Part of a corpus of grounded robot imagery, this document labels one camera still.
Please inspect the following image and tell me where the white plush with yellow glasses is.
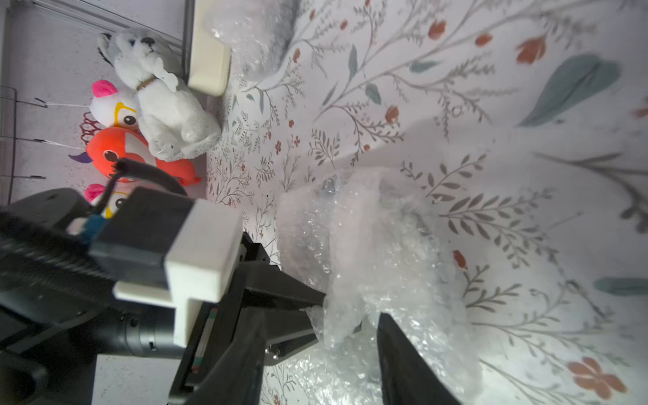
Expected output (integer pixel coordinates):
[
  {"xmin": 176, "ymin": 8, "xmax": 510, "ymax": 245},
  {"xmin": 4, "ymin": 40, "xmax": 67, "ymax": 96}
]
[{"xmin": 84, "ymin": 184, "xmax": 130, "ymax": 219}]

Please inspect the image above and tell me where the grey white husky plush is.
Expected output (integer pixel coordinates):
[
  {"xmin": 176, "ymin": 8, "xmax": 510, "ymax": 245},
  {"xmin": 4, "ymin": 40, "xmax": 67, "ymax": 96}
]
[{"xmin": 98, "ymin": 29, "xmax": 222, "ymax": 162}]

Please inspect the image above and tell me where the white pink plush toy top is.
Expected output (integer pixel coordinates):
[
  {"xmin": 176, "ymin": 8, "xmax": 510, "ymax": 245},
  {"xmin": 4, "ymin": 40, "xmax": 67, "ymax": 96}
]
[{"xmin": 89, "ymin": 80, "xmax": 138, "ymax": 129}]

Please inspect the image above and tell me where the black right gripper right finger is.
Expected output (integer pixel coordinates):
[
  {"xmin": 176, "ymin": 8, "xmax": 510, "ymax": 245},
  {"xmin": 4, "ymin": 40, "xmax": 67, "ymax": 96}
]
[{"xmin": 377, "ymin": 313, "xmax": 460, "ymax": 405}]

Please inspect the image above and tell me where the clear bubble wrap sheet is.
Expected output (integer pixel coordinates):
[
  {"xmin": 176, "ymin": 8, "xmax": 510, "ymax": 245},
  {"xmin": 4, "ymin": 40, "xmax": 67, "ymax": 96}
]
[
  {"xmin": 275, "ymin": 168, "xmax": 483, "ymax": 404},
  {"xmin": 204, "ymin": 0, "xmax": 300, "ymax": 81}
]

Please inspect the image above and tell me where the orange red plush toy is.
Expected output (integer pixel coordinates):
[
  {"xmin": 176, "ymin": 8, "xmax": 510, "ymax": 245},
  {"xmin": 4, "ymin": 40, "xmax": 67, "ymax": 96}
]
[{"xmin": 70, "ymin": 128, "xmax": 202, "ymax": 187}]

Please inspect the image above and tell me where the floral table mat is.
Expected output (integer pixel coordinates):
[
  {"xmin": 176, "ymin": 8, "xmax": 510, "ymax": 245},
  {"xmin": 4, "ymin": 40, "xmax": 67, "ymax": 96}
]
[{"xmin": 206, "ymin": 1, "xmax": 647, "ymax": 404}]

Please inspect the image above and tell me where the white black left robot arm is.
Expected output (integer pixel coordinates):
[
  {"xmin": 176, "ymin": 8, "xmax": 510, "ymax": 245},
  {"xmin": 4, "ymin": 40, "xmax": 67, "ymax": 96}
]
[{"xmin": 1, "ymin": 186, "xmax": 324, "ymax": 404}]

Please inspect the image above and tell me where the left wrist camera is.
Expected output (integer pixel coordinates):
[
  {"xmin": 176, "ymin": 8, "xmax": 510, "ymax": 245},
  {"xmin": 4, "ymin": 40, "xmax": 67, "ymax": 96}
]
[{"xmin": 89, "ymin": 159, "xmax": 244, "ymax": 348}]

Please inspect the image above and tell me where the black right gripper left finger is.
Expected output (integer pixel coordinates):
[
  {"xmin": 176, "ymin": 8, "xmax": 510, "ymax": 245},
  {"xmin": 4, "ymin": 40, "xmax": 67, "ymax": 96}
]
[{"xmin": 187, "ymin": 309, "xmax": 266, "ymax": 405}]

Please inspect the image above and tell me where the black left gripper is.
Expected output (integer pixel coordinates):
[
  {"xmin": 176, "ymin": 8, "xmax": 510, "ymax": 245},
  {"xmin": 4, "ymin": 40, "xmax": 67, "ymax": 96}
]
[{"xmin": 168, "ymin": 232, "xmax": 325, "ymax": 404}]

